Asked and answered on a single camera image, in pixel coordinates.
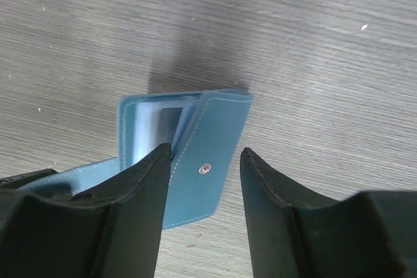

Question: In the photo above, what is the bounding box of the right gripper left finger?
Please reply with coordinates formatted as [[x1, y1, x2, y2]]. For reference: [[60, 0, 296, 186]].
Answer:
[[1, 144, 171, 277]]

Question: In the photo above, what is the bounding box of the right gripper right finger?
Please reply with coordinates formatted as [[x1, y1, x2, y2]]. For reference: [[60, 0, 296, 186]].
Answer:
[[240, 148, 416, 277]]

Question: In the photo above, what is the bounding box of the blue leather card holder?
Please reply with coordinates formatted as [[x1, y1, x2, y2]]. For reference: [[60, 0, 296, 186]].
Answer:
[[23, 89, 253, 229]]

